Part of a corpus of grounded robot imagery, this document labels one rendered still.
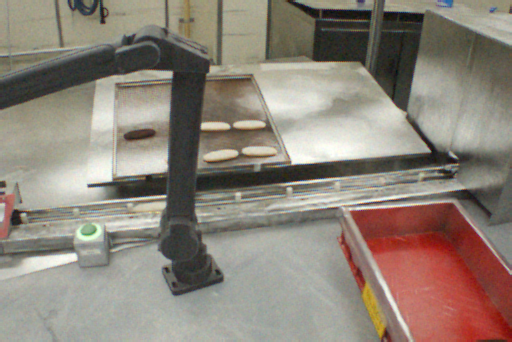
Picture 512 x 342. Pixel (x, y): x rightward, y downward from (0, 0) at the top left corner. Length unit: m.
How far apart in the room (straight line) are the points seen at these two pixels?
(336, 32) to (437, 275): 2.08
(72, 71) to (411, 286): 0.82
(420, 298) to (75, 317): 0.74
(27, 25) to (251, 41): 2.28
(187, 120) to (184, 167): 0.09
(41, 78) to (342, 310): 0.73
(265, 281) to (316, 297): 0.12
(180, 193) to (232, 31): 3.79
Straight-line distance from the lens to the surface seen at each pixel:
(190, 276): 0.96
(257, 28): 4.62
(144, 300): 0.98
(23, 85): 0.79
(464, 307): 1.06
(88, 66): 0.75
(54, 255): 1.14
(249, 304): 0.96
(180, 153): 0.81
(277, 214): 1.13
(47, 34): 4.88
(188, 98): 0.76
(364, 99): 1.66
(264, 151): 1.30
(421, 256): 1.15
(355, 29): 3.01
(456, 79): 1.41
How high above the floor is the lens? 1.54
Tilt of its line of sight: 32 degrees down
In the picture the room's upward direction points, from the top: 2 degrees clockwise
